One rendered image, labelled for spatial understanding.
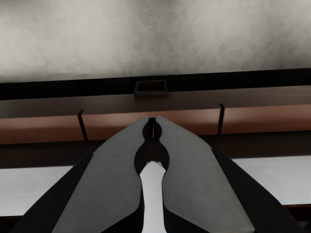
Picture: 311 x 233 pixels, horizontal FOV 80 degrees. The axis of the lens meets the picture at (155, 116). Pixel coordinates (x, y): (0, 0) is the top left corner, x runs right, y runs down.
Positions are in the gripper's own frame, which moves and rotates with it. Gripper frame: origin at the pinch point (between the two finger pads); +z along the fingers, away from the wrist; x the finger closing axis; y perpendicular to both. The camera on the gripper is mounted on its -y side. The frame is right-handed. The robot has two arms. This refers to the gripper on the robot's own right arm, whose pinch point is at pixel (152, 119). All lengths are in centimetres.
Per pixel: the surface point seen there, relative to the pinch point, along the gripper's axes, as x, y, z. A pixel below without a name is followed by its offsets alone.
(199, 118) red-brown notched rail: 5.6, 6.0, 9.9
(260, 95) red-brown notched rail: 14.7, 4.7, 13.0
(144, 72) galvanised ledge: -1.9, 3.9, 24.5
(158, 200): -0.1, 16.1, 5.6
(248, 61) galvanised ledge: 17.8, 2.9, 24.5
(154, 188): -0.6, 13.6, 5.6
